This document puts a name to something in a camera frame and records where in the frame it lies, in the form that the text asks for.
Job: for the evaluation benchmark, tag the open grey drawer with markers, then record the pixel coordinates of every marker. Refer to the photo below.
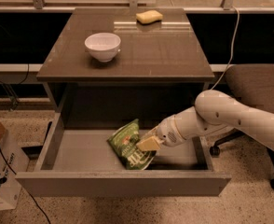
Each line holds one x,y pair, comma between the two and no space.
76,159

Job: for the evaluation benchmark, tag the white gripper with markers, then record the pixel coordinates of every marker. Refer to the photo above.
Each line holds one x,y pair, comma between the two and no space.
167,132

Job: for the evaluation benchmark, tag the white cardboard box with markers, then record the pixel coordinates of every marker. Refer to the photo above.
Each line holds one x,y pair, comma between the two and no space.
12,160

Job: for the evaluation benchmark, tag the green jalapeno chip bag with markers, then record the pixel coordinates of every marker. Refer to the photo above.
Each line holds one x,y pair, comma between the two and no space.
124,142

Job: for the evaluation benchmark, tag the grey cabinet counter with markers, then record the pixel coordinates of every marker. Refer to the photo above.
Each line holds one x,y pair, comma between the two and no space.
156,73

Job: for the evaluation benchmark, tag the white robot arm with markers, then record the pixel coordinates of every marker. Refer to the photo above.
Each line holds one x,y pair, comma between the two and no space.
213,111

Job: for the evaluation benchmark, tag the yellow sponge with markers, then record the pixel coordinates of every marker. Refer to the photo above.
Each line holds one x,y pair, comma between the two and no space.
149,17

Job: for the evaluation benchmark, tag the white ceramic bowl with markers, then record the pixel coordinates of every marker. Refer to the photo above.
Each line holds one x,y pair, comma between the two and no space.
103,46

